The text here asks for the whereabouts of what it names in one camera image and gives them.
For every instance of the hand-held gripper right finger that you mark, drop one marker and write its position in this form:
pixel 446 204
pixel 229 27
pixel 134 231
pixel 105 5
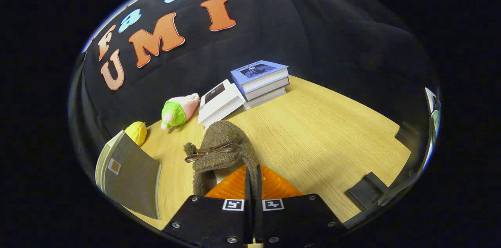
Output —
pixel 293 220

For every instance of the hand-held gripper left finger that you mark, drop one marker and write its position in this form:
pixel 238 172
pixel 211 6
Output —
pixel 211 220

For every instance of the brown fuzzy slipper shoe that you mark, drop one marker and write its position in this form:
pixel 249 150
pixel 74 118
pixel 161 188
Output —
pixel 223 134

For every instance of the beige and grey storage box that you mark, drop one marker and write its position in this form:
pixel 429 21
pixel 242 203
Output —
pixel 133 177

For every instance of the black table clamp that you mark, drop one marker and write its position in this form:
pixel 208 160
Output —
pixel 405 135
pixel 366 192

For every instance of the yellow plush ball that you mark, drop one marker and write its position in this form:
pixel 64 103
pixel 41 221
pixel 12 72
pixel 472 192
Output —
pixel 136 132

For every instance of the green and pink plush toy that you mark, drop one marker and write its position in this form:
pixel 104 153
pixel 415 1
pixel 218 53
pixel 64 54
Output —
pixel 178 109

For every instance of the white cover book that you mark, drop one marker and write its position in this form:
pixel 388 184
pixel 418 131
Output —
pixel 219 101

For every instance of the pale cover book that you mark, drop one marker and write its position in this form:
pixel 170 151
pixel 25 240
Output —
pixel 268 98

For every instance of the dark cover book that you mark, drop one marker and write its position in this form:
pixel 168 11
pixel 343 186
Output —
pixel 270 88

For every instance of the blue cover book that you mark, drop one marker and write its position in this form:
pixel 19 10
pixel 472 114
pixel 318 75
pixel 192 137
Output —
pixel 258 70

